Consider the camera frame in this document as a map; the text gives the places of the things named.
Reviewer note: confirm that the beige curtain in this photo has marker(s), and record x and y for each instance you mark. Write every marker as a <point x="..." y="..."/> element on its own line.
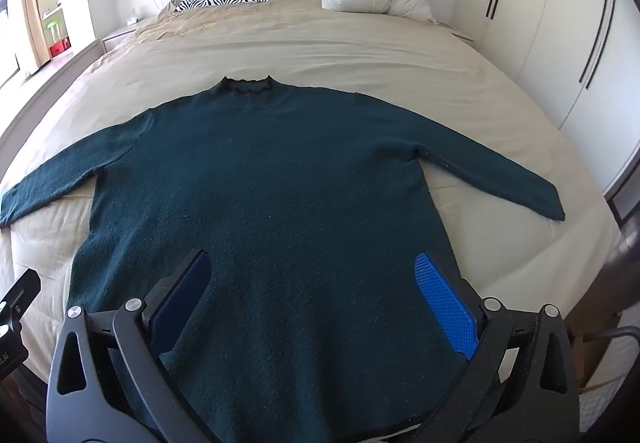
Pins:
<point x="31" y="13"/>

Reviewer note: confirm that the cardboard box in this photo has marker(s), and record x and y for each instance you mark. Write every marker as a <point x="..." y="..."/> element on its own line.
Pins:
<point x="582" y="353"/>

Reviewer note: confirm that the white wardrobe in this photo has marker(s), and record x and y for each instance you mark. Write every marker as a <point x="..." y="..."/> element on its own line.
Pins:
<point x="545" y="23"/>

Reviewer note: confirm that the bed with beige sheet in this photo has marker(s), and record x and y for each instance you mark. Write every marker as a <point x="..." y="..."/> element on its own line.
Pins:
<point x="300" y="38"/>

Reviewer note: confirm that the white nightstand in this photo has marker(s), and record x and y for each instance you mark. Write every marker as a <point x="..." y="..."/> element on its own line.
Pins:
<point x="122" y="35"/>

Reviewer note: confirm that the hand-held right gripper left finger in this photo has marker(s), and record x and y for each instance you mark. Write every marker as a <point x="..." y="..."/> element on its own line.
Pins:
<point x="185" y="295"/>

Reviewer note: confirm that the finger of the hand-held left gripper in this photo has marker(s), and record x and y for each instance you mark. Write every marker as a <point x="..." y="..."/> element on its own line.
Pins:
<point x="22" y="288"/>

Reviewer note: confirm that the red box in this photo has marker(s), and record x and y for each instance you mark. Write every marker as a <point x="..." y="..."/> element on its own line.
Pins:
<point x="60" y="47"/>

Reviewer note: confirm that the grey chair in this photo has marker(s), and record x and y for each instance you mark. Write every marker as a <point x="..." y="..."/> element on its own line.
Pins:
<point x="607" y="333"/>

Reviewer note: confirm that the dark teal knit sweater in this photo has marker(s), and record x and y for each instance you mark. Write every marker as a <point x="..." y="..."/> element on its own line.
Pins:
<point x="280" y="198"/>

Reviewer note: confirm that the small item on nightstand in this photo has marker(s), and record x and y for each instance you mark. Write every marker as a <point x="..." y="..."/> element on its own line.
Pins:
<point x="133" y="19"/>

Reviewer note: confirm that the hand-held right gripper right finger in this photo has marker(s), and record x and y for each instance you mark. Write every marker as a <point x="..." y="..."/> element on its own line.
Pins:
<point x="445" y="298"/>

